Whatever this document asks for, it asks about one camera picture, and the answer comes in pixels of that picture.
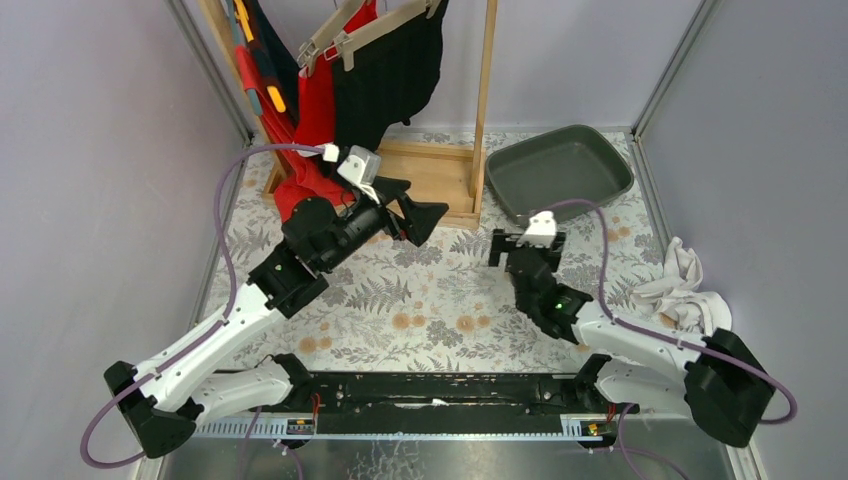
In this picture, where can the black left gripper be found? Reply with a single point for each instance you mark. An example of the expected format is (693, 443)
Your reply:
(395, 214)

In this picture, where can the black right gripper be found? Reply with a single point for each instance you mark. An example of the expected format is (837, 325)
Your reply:
(525, 249)

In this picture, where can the red white-trimmed underwear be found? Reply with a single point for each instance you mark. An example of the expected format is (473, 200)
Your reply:
(316, 93)

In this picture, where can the black underwear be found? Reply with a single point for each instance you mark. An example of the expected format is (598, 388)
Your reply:
(389, 80)

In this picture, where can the beige clip hanger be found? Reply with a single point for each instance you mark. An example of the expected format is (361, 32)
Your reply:
(325, 35)

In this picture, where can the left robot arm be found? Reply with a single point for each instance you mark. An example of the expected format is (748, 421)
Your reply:
(167, 397)

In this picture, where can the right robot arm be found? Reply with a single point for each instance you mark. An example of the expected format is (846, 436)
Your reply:
(715, 379)

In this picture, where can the yellow hanger on rack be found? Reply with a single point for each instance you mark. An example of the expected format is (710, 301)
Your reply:
(267, 80)

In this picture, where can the wooden rack with base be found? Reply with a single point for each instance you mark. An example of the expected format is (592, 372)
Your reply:
(448, 173)

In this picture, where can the grey plastic tray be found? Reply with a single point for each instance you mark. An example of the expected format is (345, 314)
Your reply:
(575, 161)

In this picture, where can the red hanging garment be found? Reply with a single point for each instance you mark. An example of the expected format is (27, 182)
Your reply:
(306, 178)

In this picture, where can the white crumpled cloth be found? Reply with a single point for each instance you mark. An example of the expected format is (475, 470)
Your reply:
(676, 298)

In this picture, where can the dark navy hanging garment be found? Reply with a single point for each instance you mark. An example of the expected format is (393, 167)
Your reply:
(285, 66)

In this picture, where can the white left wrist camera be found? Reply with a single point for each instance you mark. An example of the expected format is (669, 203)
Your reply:
(358, 168)

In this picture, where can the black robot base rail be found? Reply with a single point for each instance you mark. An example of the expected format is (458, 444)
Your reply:
(444, 404)

